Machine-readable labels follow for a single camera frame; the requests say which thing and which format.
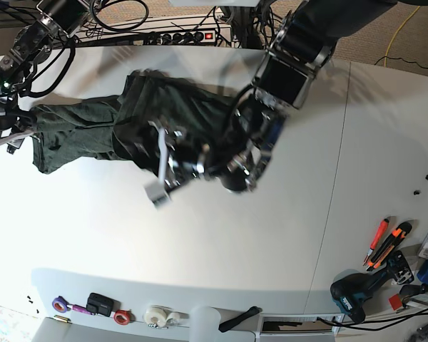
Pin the dark green t-shirt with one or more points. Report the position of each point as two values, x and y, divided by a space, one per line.
117 127

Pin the purple tape roll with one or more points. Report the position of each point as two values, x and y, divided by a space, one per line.
60 304

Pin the red square tag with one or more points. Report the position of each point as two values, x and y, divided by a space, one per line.
396 302

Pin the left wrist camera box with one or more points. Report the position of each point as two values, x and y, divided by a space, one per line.
157 194

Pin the white tape roll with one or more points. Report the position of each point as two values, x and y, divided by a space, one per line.
155 316

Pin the clear tape roll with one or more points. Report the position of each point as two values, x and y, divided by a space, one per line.
175 319

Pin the black power strip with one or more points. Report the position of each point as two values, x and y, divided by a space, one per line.
199 38

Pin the red tape roll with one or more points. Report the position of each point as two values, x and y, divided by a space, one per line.
122 317

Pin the orange black utility knife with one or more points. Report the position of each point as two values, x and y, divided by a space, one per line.
395 238

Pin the black action camera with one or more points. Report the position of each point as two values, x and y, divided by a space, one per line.
99 304

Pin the teal black power drill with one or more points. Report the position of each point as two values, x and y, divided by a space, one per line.
352 291

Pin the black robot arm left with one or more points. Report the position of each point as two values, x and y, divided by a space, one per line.
305 42

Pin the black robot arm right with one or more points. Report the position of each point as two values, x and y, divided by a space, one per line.
18 68

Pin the white tray with black items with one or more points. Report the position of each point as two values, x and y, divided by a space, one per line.
275 325

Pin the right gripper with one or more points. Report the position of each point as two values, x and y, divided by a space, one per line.
15 125

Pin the black strap handle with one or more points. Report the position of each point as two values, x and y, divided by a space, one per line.
232 323

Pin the brass cartridge piece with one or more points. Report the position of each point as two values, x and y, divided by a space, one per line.
61 319

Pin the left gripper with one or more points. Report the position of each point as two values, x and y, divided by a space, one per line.
182 156

